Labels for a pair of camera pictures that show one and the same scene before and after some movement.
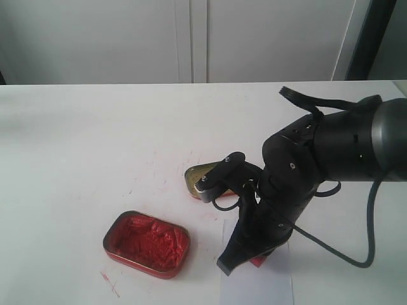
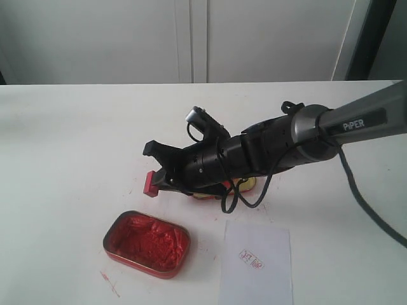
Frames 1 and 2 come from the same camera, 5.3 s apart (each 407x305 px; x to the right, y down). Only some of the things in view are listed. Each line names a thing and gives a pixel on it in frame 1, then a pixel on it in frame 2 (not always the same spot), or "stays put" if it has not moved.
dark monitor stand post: (378, 16) stays put
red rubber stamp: (258, 260) to (149, 189)
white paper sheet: (269, 284) stays put
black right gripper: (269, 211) to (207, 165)
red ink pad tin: (147, 243) stays put
